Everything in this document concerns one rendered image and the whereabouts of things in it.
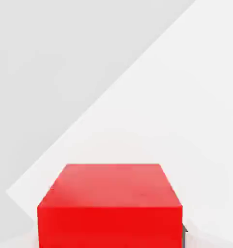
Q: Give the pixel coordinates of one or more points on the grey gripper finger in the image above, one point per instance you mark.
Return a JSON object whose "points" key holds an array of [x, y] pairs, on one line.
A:
{"points": [[184, 235]]}

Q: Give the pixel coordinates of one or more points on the small red cube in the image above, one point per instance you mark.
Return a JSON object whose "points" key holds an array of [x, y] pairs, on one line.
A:
{"points": [[110, 213]]}

